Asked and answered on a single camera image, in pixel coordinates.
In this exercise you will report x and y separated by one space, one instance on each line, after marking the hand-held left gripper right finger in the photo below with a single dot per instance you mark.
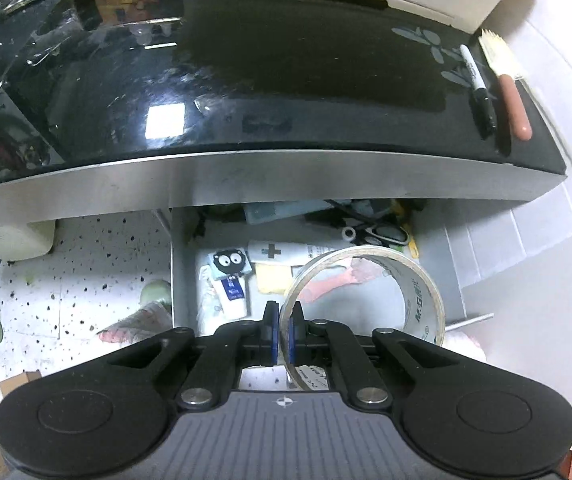
293 335

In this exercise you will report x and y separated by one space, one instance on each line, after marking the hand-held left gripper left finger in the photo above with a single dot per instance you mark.
271 332

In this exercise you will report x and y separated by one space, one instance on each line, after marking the grey metal drawer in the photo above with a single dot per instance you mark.
183 280

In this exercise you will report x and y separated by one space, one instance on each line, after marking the clear packing tape roll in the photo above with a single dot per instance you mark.
418 300

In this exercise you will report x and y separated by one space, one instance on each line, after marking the white tube with blue label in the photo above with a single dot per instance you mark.
233 297

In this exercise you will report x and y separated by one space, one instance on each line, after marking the yellow sponge pad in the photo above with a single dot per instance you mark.
272 278

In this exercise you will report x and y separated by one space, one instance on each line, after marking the white plastic bag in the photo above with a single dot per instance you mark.
208 300

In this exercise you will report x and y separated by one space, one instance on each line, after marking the blue card with black face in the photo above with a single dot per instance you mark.
229 262

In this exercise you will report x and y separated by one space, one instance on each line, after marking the white tube with black cross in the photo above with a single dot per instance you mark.
286 251

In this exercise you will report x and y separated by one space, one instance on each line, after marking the small cardboard box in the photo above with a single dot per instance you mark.
18 385

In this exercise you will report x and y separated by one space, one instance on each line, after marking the pale green plastic container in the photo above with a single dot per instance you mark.
10 240

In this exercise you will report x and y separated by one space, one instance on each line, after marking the black marker pen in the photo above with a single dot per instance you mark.
482 105

